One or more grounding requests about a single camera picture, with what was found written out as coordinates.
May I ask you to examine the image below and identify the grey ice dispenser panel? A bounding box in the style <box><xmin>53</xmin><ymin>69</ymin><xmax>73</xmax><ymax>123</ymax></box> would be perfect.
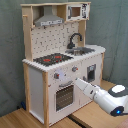
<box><xmin>87</xmin><ymin>65</ymin><xmax>96</xmax><ymax>82</ymax></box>

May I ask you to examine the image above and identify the toy oven door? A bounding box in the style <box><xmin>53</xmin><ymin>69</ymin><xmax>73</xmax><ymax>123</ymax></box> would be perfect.
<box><xmin>55</xmin><ymin>81</ymin><xmax>76</xmax><ymax>114</ymax></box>

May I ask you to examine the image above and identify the red stove knob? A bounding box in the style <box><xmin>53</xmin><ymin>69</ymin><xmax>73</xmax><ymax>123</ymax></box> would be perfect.
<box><xmin>72</xmin><ymin>66</ymin><xmax>78</xmax><ymax>72</ymax></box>
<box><xmin>54</xmin><ymin>73</ymin><xmax>60</xmax><ymax>79</ymax></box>

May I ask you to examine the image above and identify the left red stove knob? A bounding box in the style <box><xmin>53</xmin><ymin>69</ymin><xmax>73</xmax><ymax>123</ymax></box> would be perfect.
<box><xmin>54</xmin><ymin>73</ymin><xmax>60</xmax><ymax>79</ymax></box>

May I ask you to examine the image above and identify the right red stove knob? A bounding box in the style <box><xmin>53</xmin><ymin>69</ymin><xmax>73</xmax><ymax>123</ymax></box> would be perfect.
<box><xmin>72</xmin><ymin>66</ymin><xmax>78</xmax><ymax>72</ymax></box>

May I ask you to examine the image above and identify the grey range hood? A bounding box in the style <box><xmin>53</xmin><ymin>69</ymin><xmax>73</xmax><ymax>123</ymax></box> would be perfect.
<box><xmin>35</xmin><ymin>6</ymin><xmax>64</xmax><ymax>27</ymax></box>

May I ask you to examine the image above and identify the wooden toy kitchen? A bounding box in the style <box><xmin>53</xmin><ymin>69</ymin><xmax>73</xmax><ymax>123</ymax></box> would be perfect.
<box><xmin>22</xmin><ymin>2</ymin><xmax>105</xmax><ymax>128</ymax></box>

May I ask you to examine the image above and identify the black toy faucet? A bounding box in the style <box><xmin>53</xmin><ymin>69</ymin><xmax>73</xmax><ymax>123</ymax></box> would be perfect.
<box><xmin>66</xmin><ymin>32</ymin><xmax>83</xmax><ymax>50</ymax></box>

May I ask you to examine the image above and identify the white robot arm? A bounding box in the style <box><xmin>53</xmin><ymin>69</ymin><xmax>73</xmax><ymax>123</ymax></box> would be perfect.
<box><xmin>75</xmin><ymin>78</ymin><xmax>128</xmax><ymax>117</ymax></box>

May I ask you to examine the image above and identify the black toy stovetop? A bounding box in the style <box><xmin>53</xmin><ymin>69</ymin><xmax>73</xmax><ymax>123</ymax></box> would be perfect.
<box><xmin>34</xmin><ymin>53</ymin><xmax>71</xmax><ymax>67</ymax></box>

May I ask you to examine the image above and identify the white toy microwave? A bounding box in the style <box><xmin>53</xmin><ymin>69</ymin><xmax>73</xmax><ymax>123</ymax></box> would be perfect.
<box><xmin>66</xmin><ymin>3</ymin><xmax>90</xmax><ymax>21</ymax></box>

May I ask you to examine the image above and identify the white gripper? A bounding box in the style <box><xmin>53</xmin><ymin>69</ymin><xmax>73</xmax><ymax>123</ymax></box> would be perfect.
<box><xmin>75</xmin><ymin>78</ymin><xmax>100</xmax><ymax>99</ymax></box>

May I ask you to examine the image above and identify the grey toy sink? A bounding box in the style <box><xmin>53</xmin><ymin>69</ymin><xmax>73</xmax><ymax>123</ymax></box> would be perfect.
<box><xmin>66</xmin><ymin>47</ymin><xmax>94</xmax><ymax>56</ymax></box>

